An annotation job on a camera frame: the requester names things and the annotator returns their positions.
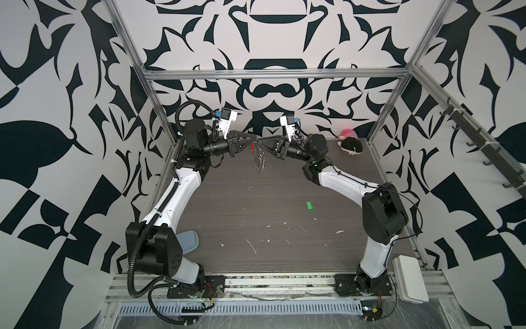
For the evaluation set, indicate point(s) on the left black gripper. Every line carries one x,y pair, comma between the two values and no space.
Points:
233,144

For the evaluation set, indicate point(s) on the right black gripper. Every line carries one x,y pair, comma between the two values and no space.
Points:
284,149

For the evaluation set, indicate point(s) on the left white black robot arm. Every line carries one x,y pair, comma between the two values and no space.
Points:
153,250

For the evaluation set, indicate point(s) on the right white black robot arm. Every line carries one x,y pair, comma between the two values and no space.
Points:
383,214

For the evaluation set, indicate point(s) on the green plastic key tag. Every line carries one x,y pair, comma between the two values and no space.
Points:
309,206

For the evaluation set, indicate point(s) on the pink black-haired doll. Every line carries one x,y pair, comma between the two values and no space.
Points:
349,142

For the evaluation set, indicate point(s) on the light blue pad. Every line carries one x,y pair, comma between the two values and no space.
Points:
188,240

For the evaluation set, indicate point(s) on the white box device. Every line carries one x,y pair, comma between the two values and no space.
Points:
410,282

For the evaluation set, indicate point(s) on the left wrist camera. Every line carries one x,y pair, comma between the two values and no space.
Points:
225,117

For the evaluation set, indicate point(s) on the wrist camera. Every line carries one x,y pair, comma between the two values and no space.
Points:
225,117
290,125

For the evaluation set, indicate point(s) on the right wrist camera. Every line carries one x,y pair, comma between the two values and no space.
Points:
290,125

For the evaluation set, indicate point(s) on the aluminium frame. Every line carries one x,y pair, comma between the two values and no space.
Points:
404,75

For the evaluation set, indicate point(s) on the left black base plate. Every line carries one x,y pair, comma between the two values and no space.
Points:
205,287

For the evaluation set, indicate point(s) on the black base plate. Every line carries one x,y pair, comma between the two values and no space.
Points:
360,285
205,287

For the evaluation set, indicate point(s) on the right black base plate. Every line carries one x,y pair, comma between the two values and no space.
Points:
360,285

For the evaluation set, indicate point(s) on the white ventilated cable duct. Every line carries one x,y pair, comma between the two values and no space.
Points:
252,307

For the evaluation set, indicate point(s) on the wall hook rail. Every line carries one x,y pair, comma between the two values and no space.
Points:
480,140

